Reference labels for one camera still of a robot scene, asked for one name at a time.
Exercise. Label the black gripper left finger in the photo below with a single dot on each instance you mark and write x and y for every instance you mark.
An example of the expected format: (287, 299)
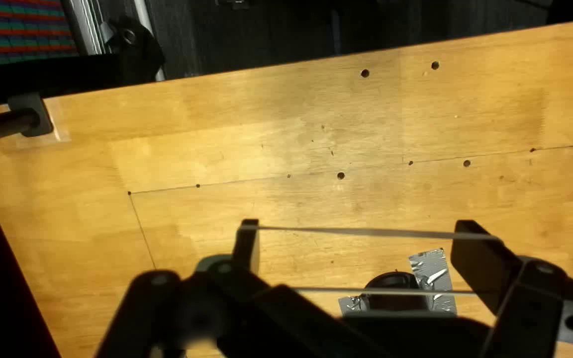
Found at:
(247, 247)

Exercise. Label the multicolour woven cloth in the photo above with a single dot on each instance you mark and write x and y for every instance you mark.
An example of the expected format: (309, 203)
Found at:
(14, 26)

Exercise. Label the thin pale rubber band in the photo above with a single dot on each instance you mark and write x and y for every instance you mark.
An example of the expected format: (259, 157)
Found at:
(366, 231)

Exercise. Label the black curtain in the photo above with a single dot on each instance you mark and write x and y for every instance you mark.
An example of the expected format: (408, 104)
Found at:
(366, 26)

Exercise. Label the white vertical pole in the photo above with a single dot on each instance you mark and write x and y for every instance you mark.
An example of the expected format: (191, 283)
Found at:
(84, 26)

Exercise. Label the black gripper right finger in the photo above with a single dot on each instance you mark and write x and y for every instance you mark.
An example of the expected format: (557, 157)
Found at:
(482, 261)

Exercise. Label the black corner bracket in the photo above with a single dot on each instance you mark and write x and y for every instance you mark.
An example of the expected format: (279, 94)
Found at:
(34, 110)

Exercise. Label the black equipment base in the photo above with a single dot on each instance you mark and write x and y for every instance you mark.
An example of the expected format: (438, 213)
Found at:
(134, 50)

